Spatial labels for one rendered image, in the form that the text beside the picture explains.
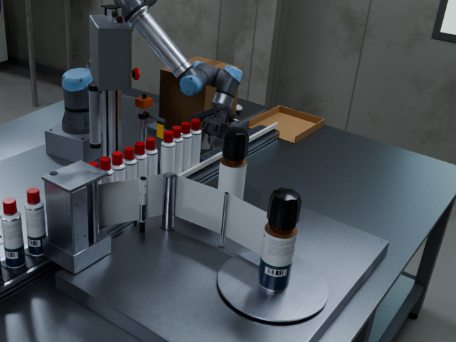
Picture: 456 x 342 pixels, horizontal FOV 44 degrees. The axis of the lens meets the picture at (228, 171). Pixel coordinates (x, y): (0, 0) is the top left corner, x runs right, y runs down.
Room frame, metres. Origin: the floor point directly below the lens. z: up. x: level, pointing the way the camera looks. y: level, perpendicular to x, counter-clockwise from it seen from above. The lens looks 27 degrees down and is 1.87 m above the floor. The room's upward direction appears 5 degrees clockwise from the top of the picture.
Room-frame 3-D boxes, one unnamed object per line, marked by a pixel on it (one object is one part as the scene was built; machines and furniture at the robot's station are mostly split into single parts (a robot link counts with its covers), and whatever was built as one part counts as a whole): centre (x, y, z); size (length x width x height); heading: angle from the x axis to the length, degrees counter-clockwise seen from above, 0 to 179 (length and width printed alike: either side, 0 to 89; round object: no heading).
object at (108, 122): (1.77, 0.41, 1.16); 0.04 x 0.04 x 0.67; 58
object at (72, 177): (1.32, 0.40, 1.14); 0.14 x 0.11 x 0.01; 148
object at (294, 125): (2.58, -0.26, 0.85); 0.30 x 0.26 x 0.04; 148
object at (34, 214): (1.32, 0.52, 0.98); 0.05 x 0.05 x 0.20
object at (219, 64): (2.47, 0.16, 0.99); 0.30 x 0.24 x 0.27; 152
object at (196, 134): (1.93, 0.14, 0.98); 0.05 x 0.05 x 0.20
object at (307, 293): (1.27, -0.15, 0.89); 0.31 x 0.31 x 0.01
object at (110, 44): (1.69, 0.39, 1.38); 0.17 x 0.10 x 0.19; 23
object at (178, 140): (1.85, 0.20, 0.98); 0.05 x 0.05 x 0.20
